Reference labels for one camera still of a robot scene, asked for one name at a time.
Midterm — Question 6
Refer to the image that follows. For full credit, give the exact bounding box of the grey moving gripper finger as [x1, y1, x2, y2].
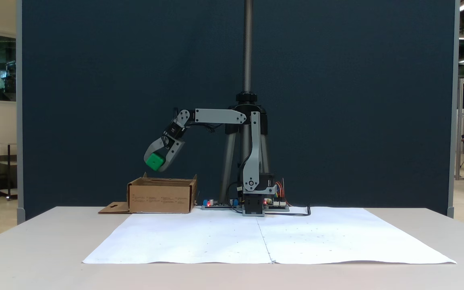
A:
[143, 137, 168, 164]

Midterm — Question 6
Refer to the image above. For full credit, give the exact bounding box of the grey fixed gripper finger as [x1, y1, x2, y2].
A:
[159, 139, 186, 173]

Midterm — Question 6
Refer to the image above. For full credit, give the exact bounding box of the green die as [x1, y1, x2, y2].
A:
[145, 153, 166, 172]

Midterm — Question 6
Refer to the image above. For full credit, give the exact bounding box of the brown cardboard box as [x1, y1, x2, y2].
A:
[98, 172, 199, 214]

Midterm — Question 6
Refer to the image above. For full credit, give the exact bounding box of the blue circuit board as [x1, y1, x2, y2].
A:
[201, 198, 241, 210]

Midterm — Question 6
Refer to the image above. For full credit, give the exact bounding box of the white paper sheet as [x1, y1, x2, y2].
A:
[82, 209, 273, 265]
[256, 207, 457, 265]

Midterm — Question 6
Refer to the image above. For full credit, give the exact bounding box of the dark blue partition panel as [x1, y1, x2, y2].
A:
[17, 0, 460, 220]

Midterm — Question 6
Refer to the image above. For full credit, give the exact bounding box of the black and grey tripod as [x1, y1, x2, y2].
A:
[219, 0, 271, 207]

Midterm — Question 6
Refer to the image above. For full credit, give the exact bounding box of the circuit board with coloured wires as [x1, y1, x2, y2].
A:
[264, 197, 290, 212]

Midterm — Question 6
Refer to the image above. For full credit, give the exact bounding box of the framed wall window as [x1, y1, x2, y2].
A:
[0, 29, 17, 105]

